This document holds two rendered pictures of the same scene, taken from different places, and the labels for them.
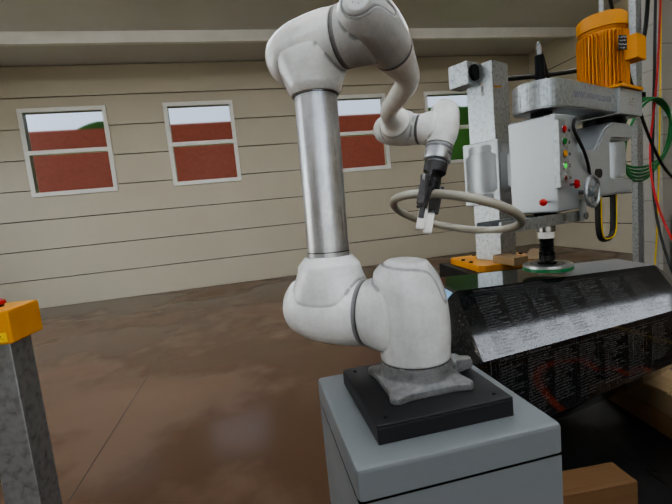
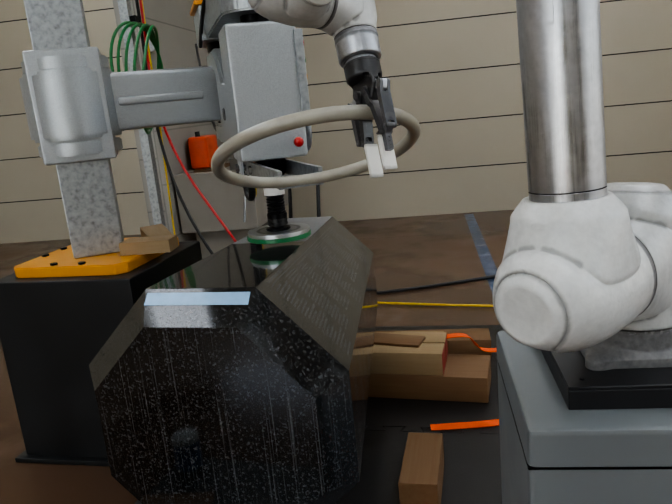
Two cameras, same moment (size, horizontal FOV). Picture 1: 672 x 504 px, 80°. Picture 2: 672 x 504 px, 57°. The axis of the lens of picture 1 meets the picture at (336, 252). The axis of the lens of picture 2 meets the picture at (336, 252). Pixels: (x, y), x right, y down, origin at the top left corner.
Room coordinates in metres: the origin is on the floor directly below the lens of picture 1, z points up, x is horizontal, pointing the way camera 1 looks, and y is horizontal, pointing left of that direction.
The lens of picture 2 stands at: (0.97, 0.91, 1.27)
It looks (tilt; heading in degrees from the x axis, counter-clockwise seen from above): 13 degrees down; 290
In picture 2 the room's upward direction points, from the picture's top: 5 degrees counter-clockwise
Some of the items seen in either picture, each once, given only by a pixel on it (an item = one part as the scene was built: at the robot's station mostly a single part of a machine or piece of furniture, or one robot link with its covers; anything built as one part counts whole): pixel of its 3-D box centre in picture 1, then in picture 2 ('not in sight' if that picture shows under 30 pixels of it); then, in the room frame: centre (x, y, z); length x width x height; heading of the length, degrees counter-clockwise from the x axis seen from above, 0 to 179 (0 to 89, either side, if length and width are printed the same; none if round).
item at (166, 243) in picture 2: (509, 259); (149, 245); (2.49, -1.08, 0.81); 0.20 x 0.10 x 0.05; 15
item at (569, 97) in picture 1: (577, 107); (238, 18); (2.08, -1.28, 1.61); 0.96 x 0.25 x 0.17; 125
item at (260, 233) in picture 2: (547, 264); (278, 230); (1.88, -0.99, 0.87); 0.21 x 0.21 x 0.01
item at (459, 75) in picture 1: (464, 76); not in sight; (2.74, -0.95, 2.00); 0.20 x 0.18 x 0.15; 7
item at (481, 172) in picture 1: (522, 169); (126, 101); (2.60, -1.23, 1.36); 0.74 x 0.34 x 0.25; 42
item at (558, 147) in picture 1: (561, 154); (300, 76); (1.75, -1.00, 1.37); 0.08 x 0.03 x 0.28; 125
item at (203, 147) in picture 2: not in sight; (206, 150); (3.76, -3.70, 0.99); 0.50 x 0.22 x 0.33; 102
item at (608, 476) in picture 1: (589, 492); (422, 472); (1.40, -0.86, 0.07); 0.30 x 0.12 x 0.12; 97
